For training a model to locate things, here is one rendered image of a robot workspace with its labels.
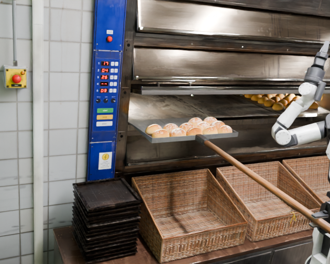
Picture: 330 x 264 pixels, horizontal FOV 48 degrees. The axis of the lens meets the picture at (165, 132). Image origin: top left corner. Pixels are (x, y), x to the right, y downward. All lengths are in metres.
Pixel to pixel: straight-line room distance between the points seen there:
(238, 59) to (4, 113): 1.40
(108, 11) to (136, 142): 0.77
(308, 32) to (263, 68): 0.40
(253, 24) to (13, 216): 1.78
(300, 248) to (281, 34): 1.37
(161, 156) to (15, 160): 0.84
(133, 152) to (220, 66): 0.75
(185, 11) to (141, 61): 0.37
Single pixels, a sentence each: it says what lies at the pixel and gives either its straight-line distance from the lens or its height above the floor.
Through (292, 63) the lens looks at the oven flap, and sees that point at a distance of 2.74.
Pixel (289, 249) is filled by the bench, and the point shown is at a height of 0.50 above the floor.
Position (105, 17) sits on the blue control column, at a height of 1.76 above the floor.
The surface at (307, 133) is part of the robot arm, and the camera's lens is 2.05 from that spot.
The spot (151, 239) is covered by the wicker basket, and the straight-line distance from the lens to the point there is 2.13.
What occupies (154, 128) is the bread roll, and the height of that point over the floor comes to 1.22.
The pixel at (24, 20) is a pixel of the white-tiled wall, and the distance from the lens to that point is 1.93.
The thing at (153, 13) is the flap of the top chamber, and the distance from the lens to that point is 2.10.
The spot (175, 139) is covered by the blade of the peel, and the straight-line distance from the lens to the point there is 1.98.
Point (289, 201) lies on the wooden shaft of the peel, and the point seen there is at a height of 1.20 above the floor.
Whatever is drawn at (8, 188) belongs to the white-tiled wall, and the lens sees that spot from 2.17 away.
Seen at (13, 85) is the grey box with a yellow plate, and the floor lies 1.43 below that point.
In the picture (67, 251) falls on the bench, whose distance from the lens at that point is 2.13.
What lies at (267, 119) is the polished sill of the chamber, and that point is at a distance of 2.71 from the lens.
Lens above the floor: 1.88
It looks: 19 degrees down
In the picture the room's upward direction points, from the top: 7 degrees clockwise
